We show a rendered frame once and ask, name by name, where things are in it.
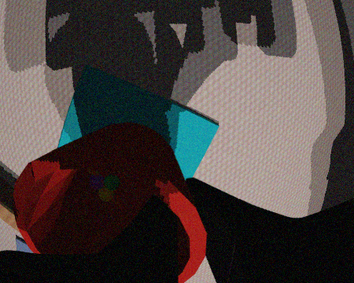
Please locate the tan wooden bar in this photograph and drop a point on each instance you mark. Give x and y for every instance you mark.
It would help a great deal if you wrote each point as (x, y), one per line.
(6, 204)

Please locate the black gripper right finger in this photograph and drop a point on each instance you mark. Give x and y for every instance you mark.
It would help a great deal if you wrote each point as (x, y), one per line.
(247, 244)

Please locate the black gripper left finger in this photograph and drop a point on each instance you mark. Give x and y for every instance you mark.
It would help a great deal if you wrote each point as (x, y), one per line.
(145, 252)

